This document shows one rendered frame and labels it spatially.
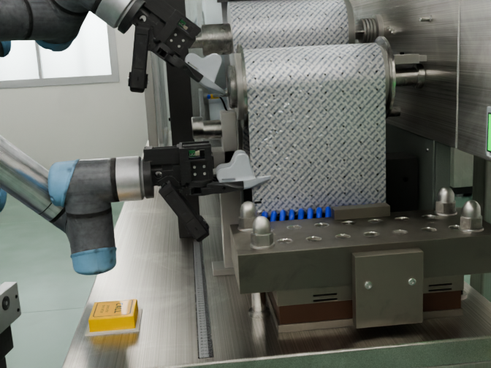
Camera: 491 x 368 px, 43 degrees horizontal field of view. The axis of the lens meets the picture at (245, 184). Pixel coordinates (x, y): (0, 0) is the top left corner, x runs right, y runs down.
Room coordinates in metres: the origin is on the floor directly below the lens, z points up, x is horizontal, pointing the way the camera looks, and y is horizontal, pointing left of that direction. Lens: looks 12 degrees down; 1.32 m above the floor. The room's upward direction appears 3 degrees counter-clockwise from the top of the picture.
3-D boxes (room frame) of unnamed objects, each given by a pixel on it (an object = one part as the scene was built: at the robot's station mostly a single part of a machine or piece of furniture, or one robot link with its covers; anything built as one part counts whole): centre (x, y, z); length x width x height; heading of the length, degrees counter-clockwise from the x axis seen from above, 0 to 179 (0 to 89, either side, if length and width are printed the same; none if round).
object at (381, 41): (1.14, -0.25, 1.25); 0.15 x 0.01 x 0.15; 5
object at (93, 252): (1.05, 0.27, 1.01); 0.11 x 0.08 x 0.11; 20
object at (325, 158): (1.07, -0.13, 1.11); 0.23 x 0.01 x 0.18; 95
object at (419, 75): (1.14, -0.29, 1.25); 0.07 x 0.04 x 0.04; 95
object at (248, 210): (0.99, 0.00, 1.05); 0.04 x 0.04 x 0.04
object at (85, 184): (1.03, 0.27, 1.11); 0.11 x 0.08 x 0.09; 95
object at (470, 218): (0.92, -0.34, 1.05); 0.04 x 0.04 x 0.04
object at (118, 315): (0.94, 0.22, 0.91); 0.07 x 0.07 x 0.02; 5
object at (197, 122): (1.14, 0.08, 1.18); 0.04 x 0.02 x 0.04; 5
